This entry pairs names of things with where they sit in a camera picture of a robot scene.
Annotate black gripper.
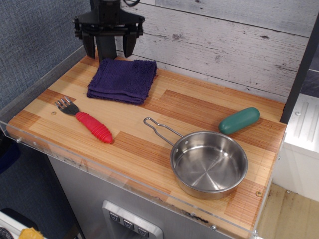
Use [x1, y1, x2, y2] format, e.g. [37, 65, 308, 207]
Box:
[73, 0, 145, 59]

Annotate purple cloth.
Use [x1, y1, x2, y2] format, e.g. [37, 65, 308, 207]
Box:
[87, 59, 157, 105]

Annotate small metal pot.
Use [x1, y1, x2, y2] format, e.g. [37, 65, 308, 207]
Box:
[144, 117, 248, 200]

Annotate green plastic capsule toy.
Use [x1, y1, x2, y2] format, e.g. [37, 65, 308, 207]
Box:
[218, 107, 260, 135]

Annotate grey dispenser button panel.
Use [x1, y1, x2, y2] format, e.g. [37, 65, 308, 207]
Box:
[102, 200, 163, 239]

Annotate yellow and black object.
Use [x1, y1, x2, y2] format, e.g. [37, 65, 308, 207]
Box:
[0, 225, 47, 239]

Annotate white metal side unit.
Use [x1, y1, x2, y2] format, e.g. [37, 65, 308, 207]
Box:
[273, 94, 319, 201]

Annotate clear acrylic guard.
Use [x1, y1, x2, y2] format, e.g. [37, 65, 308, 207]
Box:
[0, 36, 287, 239]

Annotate fork with red handle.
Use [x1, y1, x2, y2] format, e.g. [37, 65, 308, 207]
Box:
[55, 96, 113, 143]

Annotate dark grey right post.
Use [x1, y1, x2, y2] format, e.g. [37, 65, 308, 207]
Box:
[280, 15, 319, 124]

